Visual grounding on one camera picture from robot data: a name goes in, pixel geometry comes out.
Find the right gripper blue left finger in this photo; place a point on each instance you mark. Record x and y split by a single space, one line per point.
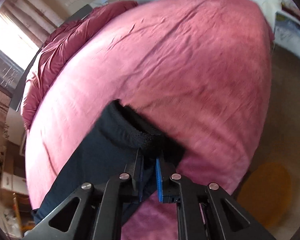
137 177

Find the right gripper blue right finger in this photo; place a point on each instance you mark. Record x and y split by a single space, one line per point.
167 189

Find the black embroidered pants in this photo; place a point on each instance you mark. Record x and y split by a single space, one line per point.
118 136

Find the round yellow stool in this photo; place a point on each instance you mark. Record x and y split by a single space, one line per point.
267 194

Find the pink bed sheet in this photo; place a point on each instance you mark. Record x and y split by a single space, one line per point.
197 70

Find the white cabinet with drawer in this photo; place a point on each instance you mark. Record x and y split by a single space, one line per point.
13 183

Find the crimson duvet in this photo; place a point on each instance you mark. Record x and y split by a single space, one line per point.
58 49

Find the floral curtains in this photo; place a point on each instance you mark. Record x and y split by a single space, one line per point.
24 27

